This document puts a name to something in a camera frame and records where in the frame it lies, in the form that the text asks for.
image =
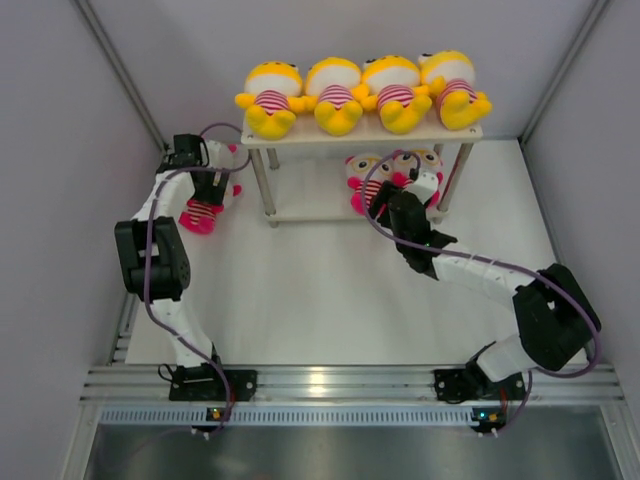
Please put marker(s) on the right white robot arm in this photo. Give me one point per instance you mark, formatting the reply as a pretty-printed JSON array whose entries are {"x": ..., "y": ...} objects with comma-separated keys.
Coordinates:
[{"x": 554, "y": 318}]

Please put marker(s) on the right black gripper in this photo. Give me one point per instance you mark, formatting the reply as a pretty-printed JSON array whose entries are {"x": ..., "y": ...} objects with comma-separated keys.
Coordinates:
[{"x": 383, "y": 198}]

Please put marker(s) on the grey slotted cable duct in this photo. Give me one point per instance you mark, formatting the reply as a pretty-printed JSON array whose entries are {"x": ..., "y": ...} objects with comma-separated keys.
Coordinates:
[{"x": 252, "y": 415}]

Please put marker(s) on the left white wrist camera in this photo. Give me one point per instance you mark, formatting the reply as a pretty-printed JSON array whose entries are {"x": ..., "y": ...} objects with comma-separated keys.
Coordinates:
[{"x": 213, "y": 148}]

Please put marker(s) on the pink toy glasses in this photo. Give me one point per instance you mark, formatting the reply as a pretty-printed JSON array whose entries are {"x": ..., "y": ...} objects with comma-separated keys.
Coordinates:
[{"x": 364, "y": 180}]

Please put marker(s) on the left aluminium frame post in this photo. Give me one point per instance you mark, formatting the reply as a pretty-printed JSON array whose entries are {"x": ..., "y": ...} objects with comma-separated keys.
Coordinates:
[{"x": 92, "y": 21}]

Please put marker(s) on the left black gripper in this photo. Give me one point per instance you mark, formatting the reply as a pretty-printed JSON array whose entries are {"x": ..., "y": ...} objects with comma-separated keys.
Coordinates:
[{"x": 212, "y": 193}]

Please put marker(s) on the aluminium front rail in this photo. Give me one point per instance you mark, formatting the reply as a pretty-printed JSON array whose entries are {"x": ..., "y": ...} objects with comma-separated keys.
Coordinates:
[{"x": 128, "y": 384}]

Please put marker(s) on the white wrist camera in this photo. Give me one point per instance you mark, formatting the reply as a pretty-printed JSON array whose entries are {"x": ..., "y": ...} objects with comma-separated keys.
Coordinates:
[
  {"x": 424, "y": 185},
  {"x": 213, "y": 148}
]

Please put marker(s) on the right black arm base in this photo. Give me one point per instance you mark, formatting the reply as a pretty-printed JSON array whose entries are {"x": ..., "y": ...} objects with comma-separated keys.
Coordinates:
[{"x": 459, "y": 385}]

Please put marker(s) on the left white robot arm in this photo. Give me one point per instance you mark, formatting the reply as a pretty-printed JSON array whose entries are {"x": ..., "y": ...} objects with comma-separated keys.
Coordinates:
[{"x": 193, "y": 186}]

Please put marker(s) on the white two-tier shelf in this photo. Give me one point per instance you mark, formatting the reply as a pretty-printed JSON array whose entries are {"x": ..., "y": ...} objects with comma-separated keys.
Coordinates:
[{"x": 301, "y": 177}]

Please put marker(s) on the right aluminium frame post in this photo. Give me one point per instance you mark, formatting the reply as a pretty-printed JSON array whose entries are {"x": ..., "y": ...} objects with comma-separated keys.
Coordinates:
[{"x": 593, "y": 17}]

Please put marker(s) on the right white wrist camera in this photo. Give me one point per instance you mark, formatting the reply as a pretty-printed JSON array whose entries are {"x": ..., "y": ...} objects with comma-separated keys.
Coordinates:
[{"x": 424, "y": 185}]

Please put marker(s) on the yellow toy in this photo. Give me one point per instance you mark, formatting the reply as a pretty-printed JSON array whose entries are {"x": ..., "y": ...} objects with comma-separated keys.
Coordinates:
[
  {"x": 273, "y": 98},
  {"x": 450, "y": 77},
  {"x": 395, "y": 92},
  {"x": 334, "y": 90}
]

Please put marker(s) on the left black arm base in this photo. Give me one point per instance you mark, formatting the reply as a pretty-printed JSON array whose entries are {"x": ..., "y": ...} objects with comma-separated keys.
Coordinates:
[{"x": 203, "y": 383}]

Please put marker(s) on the aluminium frame post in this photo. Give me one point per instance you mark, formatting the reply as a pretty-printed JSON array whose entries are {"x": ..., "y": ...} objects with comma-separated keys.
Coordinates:
[
  {"x": 92, "y": 21},
  {"x": 593, "y": 17}
]

